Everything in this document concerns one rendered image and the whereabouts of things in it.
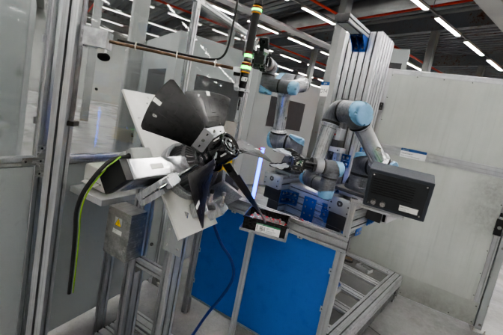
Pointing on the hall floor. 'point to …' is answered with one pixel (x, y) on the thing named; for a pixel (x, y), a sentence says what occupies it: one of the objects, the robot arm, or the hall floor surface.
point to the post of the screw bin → (241, 283)
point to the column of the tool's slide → (56, 155)
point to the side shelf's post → (103, 292)
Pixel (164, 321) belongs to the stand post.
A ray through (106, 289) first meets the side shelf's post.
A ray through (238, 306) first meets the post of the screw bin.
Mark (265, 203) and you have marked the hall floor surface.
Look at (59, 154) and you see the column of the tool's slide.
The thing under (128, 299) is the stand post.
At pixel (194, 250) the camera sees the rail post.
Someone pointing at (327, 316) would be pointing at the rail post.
